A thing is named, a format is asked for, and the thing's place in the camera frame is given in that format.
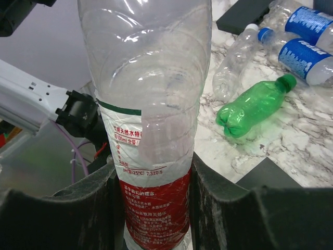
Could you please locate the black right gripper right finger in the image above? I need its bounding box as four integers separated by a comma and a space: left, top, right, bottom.
191, 155, 332, 249

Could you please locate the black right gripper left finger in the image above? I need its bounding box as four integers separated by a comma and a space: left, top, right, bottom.
1, 161, 116, 249

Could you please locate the green plastic bottle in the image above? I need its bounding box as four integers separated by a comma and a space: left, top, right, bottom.
215, 74, 297, 138

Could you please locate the red label clear bottle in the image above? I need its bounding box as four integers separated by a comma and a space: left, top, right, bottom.
78, 1, 212, 249

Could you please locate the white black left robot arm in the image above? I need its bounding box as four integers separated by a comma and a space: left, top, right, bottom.
1, 1, 107, 144

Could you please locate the black block near centre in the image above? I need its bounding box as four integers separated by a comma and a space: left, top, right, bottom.
236, 157, 302, 190

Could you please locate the black block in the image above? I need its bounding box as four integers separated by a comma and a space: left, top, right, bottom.
236, 157, 302, 190
216, 0, 272, 35

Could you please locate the clear unlabelled crushed bottle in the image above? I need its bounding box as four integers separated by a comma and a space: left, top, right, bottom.
212, 23, 259, 103

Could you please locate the Pepsi bottle near left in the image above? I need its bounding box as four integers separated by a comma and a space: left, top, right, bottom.
258, 27, 332, 89

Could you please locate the pepsi bottle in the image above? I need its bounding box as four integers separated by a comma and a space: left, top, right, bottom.
258, 27, 332, 89
264, 1, 332, 54

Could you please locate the black block far left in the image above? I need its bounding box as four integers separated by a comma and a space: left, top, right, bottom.
216, 0, 272, 35

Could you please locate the Pepsi bottle far left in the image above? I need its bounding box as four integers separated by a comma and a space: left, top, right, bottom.
264, 1, 332, 54

